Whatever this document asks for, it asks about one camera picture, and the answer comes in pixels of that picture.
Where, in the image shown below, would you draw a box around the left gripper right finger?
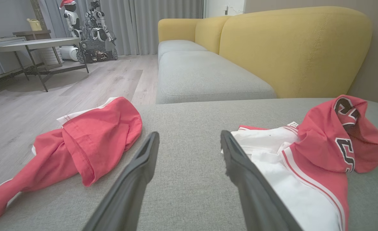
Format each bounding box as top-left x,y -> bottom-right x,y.
220,130 -> 304,231

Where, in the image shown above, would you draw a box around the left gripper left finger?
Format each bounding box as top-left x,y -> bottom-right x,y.
82,131 -> 160,231

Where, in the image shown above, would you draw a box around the red shorts with white stripe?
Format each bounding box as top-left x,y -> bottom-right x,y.
0,96 -> 143,222

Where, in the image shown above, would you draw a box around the red jersey with number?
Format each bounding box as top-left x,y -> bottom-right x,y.
221,95 -> 378,231

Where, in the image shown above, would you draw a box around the large grey sofa chaise cushion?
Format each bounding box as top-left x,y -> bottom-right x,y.
0,98 -> 378,231

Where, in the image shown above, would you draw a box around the grey sofa seat cushion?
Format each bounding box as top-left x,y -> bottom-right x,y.
158,40 -> 208,61
156,51 -> 277,105

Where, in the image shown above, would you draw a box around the wide yellow sofa backrest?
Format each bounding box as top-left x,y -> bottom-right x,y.
219,6 -> 373,99

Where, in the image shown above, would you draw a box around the white ribbed round stool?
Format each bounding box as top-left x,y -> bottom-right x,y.
43,47 -> 63,67

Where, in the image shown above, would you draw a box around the yellow sofa end backrest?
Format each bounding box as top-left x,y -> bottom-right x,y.
158,18 -> 203,43

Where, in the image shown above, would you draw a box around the grey curtain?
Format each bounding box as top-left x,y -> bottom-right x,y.
38,0 -> 204,56

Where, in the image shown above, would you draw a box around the narrow yellow sofa backrest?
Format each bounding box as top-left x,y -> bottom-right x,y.
195,16 -> 231,54

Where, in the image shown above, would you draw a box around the round grey coffee table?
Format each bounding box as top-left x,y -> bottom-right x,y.
0,37 -> 90,92

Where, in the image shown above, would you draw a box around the white robot with santa hat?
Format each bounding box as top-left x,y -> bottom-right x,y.
59,0 -> 84,62

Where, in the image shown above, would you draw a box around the dark wooden side table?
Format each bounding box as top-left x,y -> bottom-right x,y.
12,30 -> 64,69

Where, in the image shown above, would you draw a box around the yellow watering can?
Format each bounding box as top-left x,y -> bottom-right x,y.
27,18 -> 43,31

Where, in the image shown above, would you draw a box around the brown wooden pillar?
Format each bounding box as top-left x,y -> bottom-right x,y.
31,0 -> 47,31

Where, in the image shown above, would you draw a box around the wheeled robot with cables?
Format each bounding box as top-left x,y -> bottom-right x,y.
76,0 -> 119,64

